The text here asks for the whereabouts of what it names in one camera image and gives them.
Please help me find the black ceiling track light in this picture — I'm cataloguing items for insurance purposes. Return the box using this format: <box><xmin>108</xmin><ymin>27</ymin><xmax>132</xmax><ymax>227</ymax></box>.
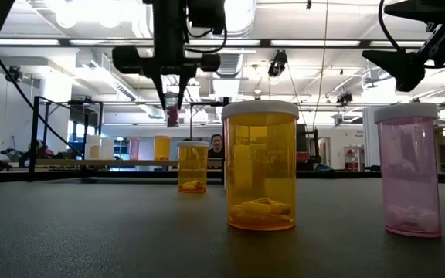
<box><xmin>6</xmin><ymin>64</ymin><xmax>23</xmax><ymax>83</ymax></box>
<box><xmin>335</xmin><ymin>90</ymin><xmax>355</xmax><ymax>105</ymax></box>
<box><xmin>267</xmin><ymin>49</ymin><xmax>289</xmax><ymax>78</ymax></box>

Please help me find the blue bottle with red capsules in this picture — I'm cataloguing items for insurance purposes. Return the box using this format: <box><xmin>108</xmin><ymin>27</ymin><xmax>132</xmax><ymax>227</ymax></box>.
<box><xmin>165</xmin><ymin>91</ymin><xmax>180</xmax><ymax>128</ymax></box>

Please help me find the white building column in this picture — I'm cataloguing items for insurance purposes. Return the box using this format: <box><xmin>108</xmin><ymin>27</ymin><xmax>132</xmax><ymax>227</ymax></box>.
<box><xmin>362</xmin><ymin>106</ymin><xmax>382</xmax><ymax>168</ymax></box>

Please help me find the long overhead light bar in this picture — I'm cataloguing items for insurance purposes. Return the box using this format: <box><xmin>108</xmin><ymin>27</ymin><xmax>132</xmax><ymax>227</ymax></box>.
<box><xmin>0</xmin><ymin>37</ymin><xmax>428</xmax><ymax>49</ymax></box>

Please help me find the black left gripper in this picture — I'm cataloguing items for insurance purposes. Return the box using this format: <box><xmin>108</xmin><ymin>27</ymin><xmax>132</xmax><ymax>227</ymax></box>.
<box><xmin>112</xmin><ymin>0</ymin><xmax>222</xmax><ymax>111</ymax></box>

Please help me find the black table mat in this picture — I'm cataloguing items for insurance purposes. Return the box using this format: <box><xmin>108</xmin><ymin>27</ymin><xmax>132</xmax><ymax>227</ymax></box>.
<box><xmin>0</xmin><ymin>178</ymin><xmax>445</xmax><ymax>278</ymax></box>

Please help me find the black metal rig frame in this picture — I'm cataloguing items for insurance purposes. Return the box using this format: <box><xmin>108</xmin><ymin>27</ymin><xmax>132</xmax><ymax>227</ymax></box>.
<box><xmin>0</xmin><ymin>95</ymin><xmax>445</xmax><ymax>185</ymax></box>

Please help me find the person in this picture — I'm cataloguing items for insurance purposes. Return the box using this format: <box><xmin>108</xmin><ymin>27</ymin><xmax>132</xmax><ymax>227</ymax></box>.
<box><xmin>207</xmin><ymin>133</ymin><xmax>224</xmax><ymax>159</ymax></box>

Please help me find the large amber pill bottle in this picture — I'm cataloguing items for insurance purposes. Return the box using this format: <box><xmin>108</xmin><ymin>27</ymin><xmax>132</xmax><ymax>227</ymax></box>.
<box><xmin>221</xmin><ymin>99</ymin><xmax>301</xmax><ymax>232</ymax></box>

